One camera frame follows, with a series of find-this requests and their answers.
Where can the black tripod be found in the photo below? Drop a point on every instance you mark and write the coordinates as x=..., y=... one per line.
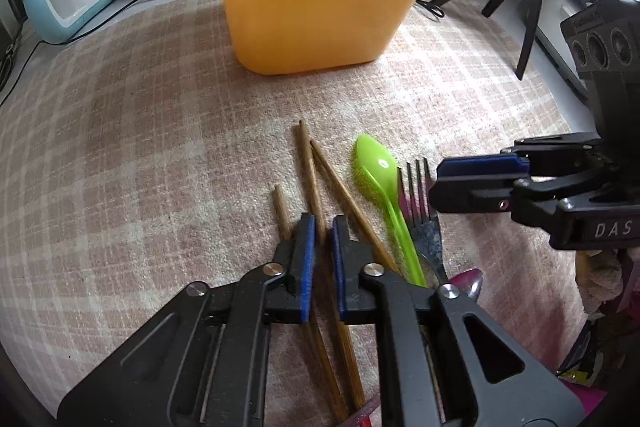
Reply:
x=531, y=22

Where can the metal fork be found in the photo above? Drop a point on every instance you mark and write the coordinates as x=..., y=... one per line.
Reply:
x=425, y=232

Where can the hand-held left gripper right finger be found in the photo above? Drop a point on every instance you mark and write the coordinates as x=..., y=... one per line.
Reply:
x=341, y=277

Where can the green plastic spoon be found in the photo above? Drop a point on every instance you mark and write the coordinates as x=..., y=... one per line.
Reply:
x=375, y=167

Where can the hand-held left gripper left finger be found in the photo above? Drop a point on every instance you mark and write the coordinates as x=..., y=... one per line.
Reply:
x=306, y=277

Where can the beige fuzzy object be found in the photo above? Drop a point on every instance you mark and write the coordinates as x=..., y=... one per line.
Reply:
x=597, y=279

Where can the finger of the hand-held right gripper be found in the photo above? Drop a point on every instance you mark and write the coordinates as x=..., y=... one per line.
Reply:
x=480, y=167
x=470, y=196

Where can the pink object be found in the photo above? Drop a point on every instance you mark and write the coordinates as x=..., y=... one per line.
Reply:
x=600, y=394

